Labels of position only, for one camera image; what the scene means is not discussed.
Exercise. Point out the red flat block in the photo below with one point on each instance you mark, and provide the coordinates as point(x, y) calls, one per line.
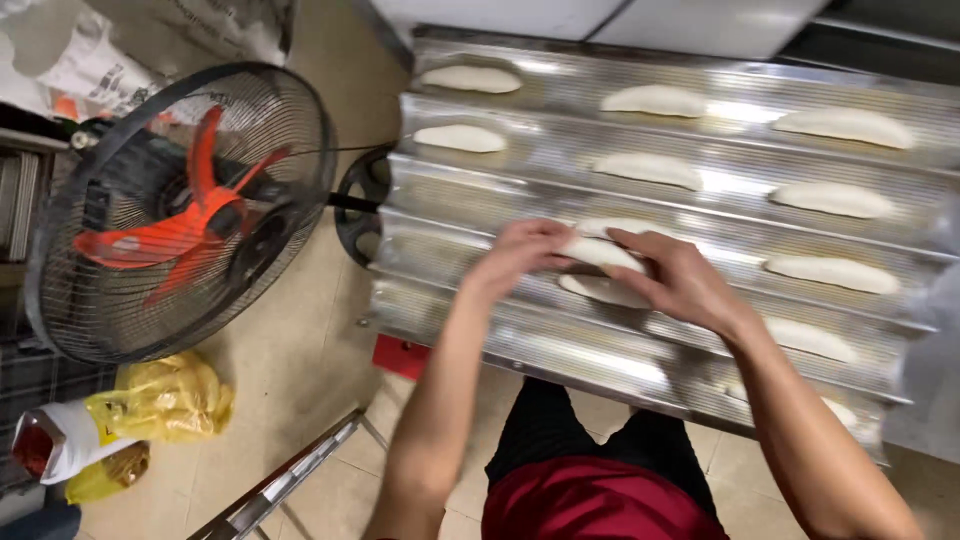
point(401, 357)

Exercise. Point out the metal rack frame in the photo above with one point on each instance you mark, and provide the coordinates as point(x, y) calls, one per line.
point(289, 476)

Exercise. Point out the corrugated metal baking tray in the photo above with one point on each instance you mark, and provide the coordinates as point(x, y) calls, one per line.
point(555, 150)

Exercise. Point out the raw white dough piece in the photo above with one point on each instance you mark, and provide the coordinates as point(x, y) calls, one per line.
point(596, 252)

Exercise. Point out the yellow plastic bag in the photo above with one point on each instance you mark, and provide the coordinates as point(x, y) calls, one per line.
point(176, 397)

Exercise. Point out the black fan with orange blades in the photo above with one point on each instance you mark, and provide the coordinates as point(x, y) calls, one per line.
point(202, 217)

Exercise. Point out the person's black trousers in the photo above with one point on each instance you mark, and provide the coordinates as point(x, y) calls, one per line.
point(544, 427)

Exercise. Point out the person's red apron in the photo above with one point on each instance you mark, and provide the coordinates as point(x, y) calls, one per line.
point(600, 502)

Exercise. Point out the person's left fingers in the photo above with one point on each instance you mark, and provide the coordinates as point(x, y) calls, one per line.
point(546, 238)

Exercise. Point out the heap of white sacks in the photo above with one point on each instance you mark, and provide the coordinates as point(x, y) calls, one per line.
point(97, 52)

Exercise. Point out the person's right hand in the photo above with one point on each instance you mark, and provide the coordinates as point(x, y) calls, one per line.
point(686, 289)

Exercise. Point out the dark shelf with trays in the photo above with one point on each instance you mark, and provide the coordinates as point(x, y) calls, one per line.
point(26, 195)

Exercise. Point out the black plastic crate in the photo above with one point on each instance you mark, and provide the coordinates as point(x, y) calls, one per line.
point(37, 382)

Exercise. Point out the white paper bag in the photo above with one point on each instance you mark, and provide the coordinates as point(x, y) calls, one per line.
point(64, 439)

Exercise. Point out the white cabinet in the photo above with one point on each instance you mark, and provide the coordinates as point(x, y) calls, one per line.
point(600, 19)

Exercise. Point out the rows of raw dough loaves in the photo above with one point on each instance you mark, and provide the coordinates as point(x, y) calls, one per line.
point(656, 100)

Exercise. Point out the person's right fingers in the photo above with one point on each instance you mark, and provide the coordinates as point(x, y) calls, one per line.
point(628, 238)

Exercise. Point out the person's left hand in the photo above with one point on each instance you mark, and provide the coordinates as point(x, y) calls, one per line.
point(510, 255)

